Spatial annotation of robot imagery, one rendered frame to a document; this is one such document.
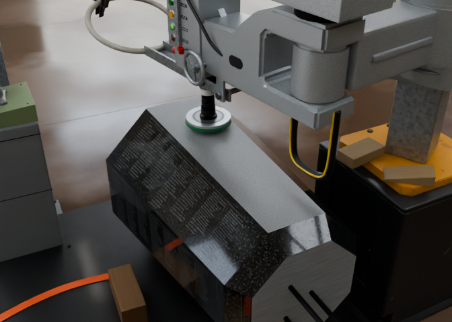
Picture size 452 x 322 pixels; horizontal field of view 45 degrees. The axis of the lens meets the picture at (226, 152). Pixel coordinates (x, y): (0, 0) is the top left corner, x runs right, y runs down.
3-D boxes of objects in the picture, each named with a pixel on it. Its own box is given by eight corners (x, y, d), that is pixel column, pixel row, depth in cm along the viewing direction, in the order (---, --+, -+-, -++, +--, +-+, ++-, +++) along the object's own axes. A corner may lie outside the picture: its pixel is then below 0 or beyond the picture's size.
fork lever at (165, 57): (257, 92, 237) (257, 81, 234) (222, 104, 227) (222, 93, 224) (170, 47, 283) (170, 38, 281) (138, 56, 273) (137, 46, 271)
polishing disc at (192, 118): (180, 111, 263) (180, 109, 263) (221, 105, 270) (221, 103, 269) (193, 132, 246) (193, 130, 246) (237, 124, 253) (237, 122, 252)
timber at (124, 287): (109, 286, 282) (107, 269, 276) (132, 279, 286) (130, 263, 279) (123, 329, 258) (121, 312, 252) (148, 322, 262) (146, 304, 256)
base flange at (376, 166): (411, 122, 281) (413, 113, 278) (490, 169, 244) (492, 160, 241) (334, 144, 262) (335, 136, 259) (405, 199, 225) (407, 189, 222)
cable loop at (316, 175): (333, 186, 205) (343, 111, 188) (327, 189, 203) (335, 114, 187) (290, 160, 221) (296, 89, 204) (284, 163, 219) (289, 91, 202)
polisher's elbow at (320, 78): (317, 77, 205) (321, 26, 195) (355, 95, 192) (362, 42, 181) (278, 90, 196) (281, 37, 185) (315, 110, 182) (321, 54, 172)
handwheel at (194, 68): (221, 85, 228) (221, 51, 220) (202, 92, 222) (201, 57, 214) (200, 74, 238) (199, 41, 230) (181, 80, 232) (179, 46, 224)
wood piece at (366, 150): (366, 146, 254) (368, 136, 251) (383, 155, 246) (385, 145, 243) (336, 159, 244) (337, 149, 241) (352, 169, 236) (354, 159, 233)
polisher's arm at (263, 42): (351, 140, 202) (369, 10, 176) (307, 161, 190) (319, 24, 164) (228, 76, 251) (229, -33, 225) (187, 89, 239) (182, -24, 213)
